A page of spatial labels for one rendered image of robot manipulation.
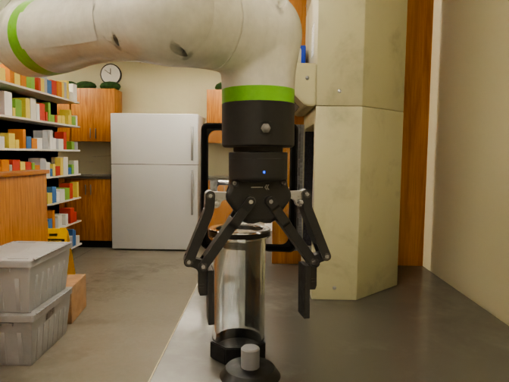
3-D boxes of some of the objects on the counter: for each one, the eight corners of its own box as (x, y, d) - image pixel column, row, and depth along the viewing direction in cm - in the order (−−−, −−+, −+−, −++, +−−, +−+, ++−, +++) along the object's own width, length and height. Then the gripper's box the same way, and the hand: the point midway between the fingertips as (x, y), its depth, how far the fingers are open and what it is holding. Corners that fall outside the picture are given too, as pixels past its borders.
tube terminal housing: (380, 268, 145) (388, 17, 139) (413, 301, 113) (427, -25, 106) (300, 267, 145) (305, 16, 139) (311, 299, 113) (319, -26, 107)
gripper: (336, 151, 65) (335, 304, 66) (162, 150, 60) (164, 314, 62) (358, 150, 57) (355, 322, 59) (161, 149, 53) (163, 335, 54)
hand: (257, 306), depth 60 cm, fingers open, 12 cm apart
